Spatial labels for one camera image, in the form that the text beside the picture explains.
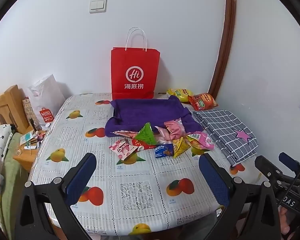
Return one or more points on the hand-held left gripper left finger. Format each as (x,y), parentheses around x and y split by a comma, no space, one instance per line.
(81,177)

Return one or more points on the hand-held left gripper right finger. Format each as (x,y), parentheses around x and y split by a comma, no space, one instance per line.
(215,177)

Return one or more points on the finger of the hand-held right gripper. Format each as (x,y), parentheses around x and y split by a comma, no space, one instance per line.
(288,160)
(265,165)

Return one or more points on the pink yellow barcode snack packet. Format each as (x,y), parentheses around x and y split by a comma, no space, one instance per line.
(203,140)

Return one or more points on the yellow triangular snack packet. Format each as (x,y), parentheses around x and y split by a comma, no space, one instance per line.
(180,146)

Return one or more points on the pink strawberry snack packet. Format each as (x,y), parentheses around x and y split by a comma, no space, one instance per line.
(122,150)

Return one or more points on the red snack packet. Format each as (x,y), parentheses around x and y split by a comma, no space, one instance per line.
(143,145)

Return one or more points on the green snack packet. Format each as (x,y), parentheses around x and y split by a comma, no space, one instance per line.
(146,133)

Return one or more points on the purple towel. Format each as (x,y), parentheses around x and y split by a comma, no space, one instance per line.
(147,112)

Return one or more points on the person's right hand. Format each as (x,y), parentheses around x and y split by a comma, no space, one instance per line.
(284,218)

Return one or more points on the grey checked cloth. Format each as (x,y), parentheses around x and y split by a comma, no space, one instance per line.
(222,127)

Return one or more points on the fruit-print tablecloth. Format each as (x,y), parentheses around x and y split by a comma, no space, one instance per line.
(135,180)

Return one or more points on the blue snack packet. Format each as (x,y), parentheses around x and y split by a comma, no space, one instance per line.
(163,151)

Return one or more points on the wooden nightstand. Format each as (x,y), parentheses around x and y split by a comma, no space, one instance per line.
(25,158)

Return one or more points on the teal white packet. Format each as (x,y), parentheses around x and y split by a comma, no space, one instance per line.
(26,138)

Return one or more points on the green blanket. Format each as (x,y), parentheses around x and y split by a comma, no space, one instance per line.
(12,175)

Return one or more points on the light pink snack packet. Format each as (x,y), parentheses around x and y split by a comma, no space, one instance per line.
(162,133)

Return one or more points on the red orange chips bag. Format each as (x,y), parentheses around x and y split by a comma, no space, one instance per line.
(202,101)

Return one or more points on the patterned paper bag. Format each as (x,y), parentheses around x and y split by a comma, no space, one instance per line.
(28,110)

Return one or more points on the white plastic bag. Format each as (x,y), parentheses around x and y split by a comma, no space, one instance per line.
(47,97)

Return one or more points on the yellow chips bag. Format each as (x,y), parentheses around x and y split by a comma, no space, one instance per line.
(180,93)

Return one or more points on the white floral pillow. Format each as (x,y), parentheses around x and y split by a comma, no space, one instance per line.
(0,135)

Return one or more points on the wooden headboard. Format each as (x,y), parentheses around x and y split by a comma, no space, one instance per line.
(10,102)

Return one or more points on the red paper bag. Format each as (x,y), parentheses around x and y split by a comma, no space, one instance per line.
(135,62)

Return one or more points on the brown wooden door frame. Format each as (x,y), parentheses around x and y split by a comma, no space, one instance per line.
(227,30)

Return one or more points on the white wall switch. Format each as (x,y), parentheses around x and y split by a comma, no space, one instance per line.
(98,5)

